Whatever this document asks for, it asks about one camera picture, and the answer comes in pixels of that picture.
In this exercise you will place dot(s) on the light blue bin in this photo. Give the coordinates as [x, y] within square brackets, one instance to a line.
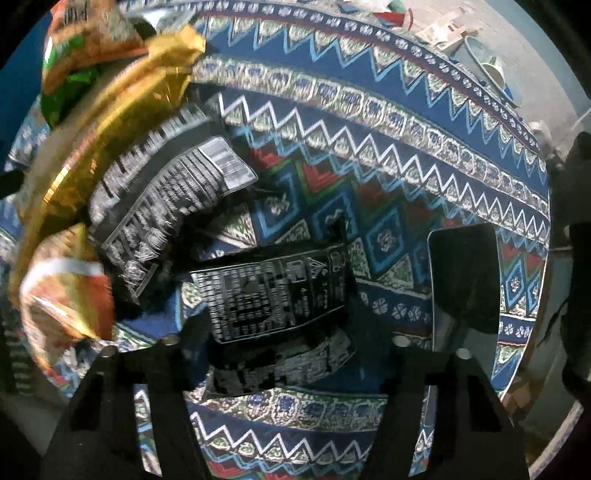
[485, 64]

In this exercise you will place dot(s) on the orange green snack bag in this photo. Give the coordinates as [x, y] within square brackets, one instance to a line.
[74, 69]

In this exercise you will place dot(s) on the red white cardboard box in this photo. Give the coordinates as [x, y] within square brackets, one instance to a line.
[392, 11]

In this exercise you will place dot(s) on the orange white snack bag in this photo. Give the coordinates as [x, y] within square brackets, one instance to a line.
[60, 295]

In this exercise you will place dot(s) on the black printed snack packet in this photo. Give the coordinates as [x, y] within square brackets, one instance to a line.
[268, 295]

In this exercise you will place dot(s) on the gold snack bag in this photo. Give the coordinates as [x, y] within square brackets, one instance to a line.
[115, 120]

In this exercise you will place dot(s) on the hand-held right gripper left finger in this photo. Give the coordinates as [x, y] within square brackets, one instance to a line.
[171, 397]

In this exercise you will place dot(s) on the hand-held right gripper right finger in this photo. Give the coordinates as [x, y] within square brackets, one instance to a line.
[408, 415]

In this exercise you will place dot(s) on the patterned blue tablecloth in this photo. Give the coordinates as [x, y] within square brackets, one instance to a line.
[369, 115]

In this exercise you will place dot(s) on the white red paper carton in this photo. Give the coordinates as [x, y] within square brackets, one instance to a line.
[448, 30]

